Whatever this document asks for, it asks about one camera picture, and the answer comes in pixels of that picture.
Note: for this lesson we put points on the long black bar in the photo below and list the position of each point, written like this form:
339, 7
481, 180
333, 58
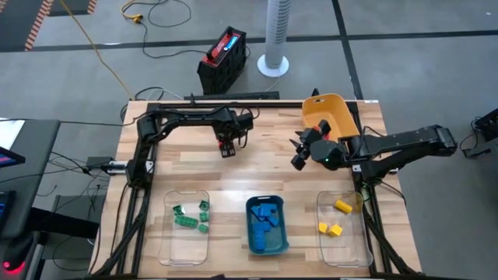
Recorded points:
233, 95

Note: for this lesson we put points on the small green toy brick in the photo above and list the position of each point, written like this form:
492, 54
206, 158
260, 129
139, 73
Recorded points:
179, 210
204, 205
203, 228
204, 216

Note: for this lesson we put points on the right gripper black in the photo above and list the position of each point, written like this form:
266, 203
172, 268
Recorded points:
311, 137

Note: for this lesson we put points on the red cylinder block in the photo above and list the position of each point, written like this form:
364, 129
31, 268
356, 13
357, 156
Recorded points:
326, 135

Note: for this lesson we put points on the white fan pedestal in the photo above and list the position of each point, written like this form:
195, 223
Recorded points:
277, 35

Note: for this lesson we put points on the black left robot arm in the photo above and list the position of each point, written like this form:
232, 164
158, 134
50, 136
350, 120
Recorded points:
183, 114

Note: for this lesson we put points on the red arch block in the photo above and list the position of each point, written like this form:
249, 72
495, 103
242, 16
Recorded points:
220, 143

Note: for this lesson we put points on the black device with indicator light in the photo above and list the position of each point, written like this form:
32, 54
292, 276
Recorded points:
19, 253

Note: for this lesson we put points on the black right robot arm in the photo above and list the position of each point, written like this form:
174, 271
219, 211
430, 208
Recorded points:
389, 142

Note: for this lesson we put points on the long green toy brick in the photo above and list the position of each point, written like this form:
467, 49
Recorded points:
186, 221

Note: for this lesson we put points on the black desk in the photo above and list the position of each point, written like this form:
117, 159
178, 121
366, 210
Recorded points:
27, 175

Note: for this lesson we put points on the black and red power box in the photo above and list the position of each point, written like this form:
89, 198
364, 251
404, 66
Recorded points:
221, 66

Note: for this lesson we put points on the clear plastic bin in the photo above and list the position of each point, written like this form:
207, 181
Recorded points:
350, 249
183, 249

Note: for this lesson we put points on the small yellow cube block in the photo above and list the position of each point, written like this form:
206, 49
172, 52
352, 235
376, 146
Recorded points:
323, 227

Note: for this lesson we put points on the black striped floor mat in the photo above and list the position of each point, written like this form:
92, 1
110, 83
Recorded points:
15, 23
70, 5

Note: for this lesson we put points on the small display screen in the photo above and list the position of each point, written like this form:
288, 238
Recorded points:
9, 157

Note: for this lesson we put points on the yellow plastic bin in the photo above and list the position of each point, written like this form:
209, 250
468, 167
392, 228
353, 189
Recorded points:
330, 113

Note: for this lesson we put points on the black floor equipment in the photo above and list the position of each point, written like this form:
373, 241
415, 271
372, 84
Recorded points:
486, 124

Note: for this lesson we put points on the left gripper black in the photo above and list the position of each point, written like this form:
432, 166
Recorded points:
227, 134

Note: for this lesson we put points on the teal plastic bin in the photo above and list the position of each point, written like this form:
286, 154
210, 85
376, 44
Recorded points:
278, 243

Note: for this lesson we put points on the yellow rectangular block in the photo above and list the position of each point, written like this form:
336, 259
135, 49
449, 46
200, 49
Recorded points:
343, 206

